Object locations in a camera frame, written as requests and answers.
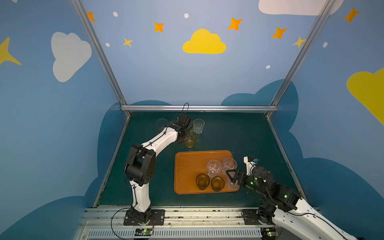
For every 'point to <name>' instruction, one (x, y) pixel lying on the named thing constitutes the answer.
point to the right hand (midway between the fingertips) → (232, 171)
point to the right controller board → (269, 233)
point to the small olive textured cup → (217, 183)
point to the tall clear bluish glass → (160, 124)
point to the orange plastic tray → (197, 172)
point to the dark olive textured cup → (202, 181)
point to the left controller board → (143, 232)
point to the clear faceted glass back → (198, 124)
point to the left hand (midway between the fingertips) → (187, 136)
